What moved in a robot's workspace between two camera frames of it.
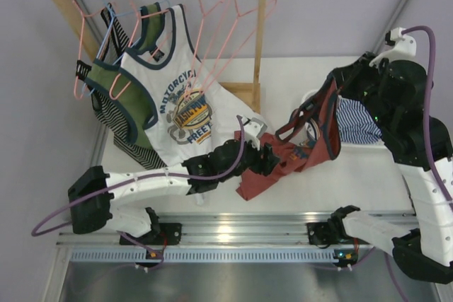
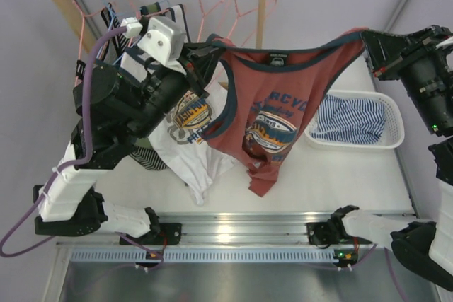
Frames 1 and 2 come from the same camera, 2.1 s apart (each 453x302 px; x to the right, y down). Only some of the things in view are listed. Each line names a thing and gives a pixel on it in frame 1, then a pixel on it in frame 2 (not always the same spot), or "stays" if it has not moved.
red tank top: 311,134 to 272,96
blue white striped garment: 356,124 stays
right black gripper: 345,76 to 387,51
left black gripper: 265,159 to 193,74
